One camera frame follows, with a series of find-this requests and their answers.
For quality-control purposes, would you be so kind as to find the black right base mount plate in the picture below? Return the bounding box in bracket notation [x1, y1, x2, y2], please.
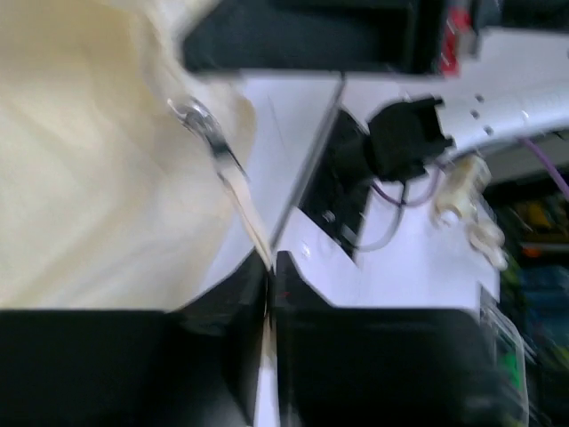
[299, 109, 372, 257]

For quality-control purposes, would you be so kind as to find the cream yellow jacket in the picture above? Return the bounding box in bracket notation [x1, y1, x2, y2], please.
[1, 1, 272, 310]

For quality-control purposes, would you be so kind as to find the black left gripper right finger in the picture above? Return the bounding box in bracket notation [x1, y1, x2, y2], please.
[271, 252, 527, 426]

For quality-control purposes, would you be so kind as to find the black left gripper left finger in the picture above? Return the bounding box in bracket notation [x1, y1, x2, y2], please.
[1, 254, 268, 426]

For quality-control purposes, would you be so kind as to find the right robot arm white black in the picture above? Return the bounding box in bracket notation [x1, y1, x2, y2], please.
[180, 1, 568, 176]

